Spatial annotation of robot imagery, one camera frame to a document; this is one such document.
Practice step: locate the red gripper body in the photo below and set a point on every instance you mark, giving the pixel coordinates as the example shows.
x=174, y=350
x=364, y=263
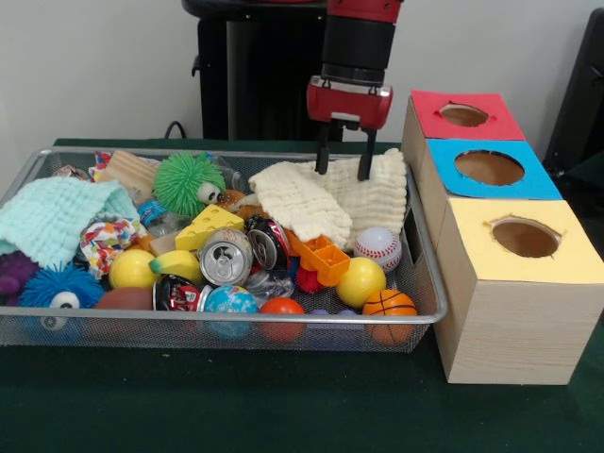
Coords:
x=349, y=101

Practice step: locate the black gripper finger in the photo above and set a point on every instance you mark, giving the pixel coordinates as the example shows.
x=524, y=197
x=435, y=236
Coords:
x=367, y=156
x=323, y=151

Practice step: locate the cream cloth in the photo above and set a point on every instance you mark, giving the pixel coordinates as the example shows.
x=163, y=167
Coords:
x=307, y=207

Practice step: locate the long orange toy block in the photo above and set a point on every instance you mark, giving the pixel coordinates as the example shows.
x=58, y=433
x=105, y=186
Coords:
x=321, y=257

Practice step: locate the mint green cloth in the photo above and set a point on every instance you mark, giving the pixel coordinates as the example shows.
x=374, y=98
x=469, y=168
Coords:
x=47, y=217

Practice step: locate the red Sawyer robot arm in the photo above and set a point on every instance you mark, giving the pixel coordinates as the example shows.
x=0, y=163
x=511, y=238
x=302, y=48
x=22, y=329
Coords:
x=358, y=42

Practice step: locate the wooden box with three holes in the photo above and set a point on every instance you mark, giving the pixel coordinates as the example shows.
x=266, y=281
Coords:
x=519, y=330

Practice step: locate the silver mesh bin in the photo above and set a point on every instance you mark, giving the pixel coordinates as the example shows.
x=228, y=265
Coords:
x=141, y=330

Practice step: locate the white toy baseball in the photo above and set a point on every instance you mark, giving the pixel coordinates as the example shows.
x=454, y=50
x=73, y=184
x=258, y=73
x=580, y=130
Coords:
x=377, y=247

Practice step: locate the yellow ball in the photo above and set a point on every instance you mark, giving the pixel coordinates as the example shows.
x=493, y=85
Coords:
x=360, y=282

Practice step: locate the yellow cheese wedge toy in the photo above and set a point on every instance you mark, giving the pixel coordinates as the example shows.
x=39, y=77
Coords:
x=212, y=229

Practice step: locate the silver drink can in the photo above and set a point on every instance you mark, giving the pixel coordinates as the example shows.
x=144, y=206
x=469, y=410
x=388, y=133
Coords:
x=225, y=257

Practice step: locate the green spiky ball with eyes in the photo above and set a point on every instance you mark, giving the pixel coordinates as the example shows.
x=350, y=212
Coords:
x=181, y=181

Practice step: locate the orange toy basketball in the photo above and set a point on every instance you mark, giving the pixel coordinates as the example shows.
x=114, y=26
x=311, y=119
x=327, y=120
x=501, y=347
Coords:
x=389, y=303

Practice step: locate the small orange ball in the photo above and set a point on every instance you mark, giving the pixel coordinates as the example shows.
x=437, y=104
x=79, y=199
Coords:
x=281, y=307

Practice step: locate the blue globe ball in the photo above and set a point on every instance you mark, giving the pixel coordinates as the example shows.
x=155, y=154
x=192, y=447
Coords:
x=231, y=302

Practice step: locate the black side stand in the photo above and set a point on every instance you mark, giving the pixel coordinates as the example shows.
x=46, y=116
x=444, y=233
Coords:
x=580, y=94

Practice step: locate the dark green side table cloth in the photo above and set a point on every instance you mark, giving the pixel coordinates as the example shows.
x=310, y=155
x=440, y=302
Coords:
x=590, y=172

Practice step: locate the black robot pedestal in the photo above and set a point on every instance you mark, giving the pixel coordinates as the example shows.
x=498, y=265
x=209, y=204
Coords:
x=264, y=71

